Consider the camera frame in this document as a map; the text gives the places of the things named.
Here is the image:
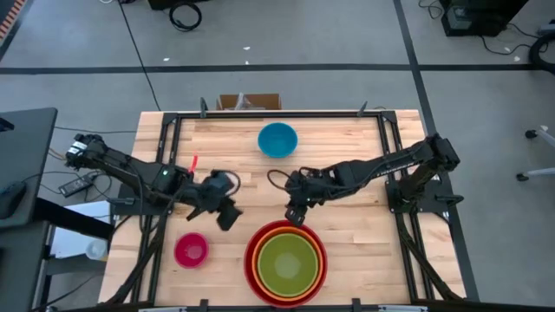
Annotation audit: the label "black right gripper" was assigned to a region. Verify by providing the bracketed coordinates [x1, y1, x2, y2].
[284, 166, 336, 228]

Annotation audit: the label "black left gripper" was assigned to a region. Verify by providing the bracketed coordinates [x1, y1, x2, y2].
[186, 169, 244, 232]

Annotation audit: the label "green bowl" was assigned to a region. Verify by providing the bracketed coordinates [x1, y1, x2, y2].
[257, 232, 320, 298]

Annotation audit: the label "orange bowl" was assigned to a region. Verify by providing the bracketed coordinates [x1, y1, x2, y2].
[251, 225, 324, 303]

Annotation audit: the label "stacked red yellow green bowls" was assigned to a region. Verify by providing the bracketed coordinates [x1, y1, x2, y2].
[243, 219, 329, 309]

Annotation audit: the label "small pink bowl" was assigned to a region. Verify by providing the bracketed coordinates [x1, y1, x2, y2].
[173, 231, 211, 270]

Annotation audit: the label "teal bowl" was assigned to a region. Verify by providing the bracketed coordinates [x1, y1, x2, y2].
[257, 121, 299, 159]

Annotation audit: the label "cardboard box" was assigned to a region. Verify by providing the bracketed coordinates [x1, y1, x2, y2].
[215, 92, 284, 112]

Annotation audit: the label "clear plastic cup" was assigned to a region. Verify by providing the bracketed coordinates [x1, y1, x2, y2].
[85, 238, 109, 262]

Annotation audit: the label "black power adapter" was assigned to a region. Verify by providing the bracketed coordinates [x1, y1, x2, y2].
[57, 172, 95, 198]

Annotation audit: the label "dark grey side desk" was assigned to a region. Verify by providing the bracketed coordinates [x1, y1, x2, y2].
[0, 107, 114, 312]

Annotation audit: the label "black computer mouse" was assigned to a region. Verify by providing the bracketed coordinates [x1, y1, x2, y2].
[0, 180, 28, 220]

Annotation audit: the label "white chair base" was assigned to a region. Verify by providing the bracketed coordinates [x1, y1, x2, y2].
[515, 125, 555, 183]

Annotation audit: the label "black equipment case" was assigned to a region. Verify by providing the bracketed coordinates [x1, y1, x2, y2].
[439, 0, 531, 38]

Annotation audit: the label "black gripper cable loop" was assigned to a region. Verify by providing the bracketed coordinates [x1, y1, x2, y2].
[266, 168, 292, 192]

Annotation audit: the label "black aluminium table frame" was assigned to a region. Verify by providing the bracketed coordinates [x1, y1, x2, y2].
[102, 97, 479, 312]

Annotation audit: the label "coiled black cable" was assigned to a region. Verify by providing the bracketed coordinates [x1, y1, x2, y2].
[167, 0, 204, 33]

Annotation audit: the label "black hose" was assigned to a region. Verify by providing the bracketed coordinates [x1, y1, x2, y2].
[527, 31, 555, 74]

